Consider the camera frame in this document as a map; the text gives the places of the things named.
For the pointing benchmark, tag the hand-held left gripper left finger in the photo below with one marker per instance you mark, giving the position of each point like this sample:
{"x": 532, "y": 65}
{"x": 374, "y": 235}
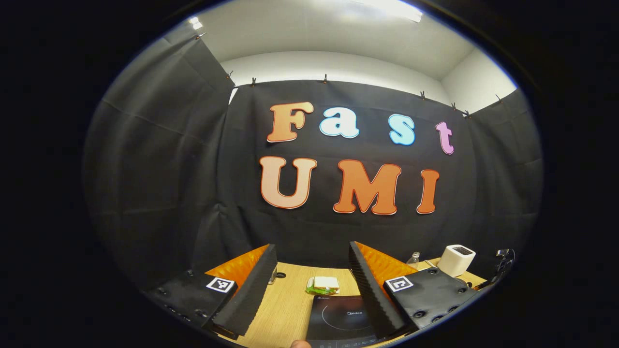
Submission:
{"x": 251, "y": 295}

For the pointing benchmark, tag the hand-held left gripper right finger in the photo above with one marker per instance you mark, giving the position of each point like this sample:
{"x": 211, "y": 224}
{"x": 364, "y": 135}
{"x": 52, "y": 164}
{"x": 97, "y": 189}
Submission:
{"x": 372, "y": 299}

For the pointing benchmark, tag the black induction cooktop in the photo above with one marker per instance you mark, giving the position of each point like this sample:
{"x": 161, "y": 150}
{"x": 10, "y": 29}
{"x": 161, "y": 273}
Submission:
{"x": 338, "y": 319}

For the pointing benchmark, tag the clear glass jar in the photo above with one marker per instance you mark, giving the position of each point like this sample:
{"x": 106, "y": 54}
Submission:
{"x": 273, "y": 276}

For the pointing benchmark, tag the white toaster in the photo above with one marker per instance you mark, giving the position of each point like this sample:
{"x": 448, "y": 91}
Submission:
{"x": 455, "y": 263}

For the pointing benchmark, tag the sandwich with green lettuce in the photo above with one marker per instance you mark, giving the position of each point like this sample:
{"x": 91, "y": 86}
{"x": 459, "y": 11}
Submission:
{"x": 325, "y": 284}

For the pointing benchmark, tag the clear plastic water bottle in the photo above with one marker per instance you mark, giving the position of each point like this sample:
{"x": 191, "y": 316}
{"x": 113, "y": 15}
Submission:
{"x": 413, "y": 261}

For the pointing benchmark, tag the white spoon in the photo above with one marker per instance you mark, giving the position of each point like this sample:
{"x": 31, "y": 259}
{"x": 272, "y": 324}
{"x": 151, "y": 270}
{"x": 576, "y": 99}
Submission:
{"x": 431, "y": 264}

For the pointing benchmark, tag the black backdrop cloth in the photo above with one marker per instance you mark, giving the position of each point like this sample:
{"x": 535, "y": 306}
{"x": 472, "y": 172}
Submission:
{"x": 193, "y": 154}

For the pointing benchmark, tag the row of small cloth clips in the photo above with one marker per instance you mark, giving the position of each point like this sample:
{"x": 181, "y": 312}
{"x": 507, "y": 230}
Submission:
{"x": 325, "y": 79}

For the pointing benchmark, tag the ceiling light panel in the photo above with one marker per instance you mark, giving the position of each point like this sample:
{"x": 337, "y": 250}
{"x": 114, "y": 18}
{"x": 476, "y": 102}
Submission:
{"x": 391, "y": 8}

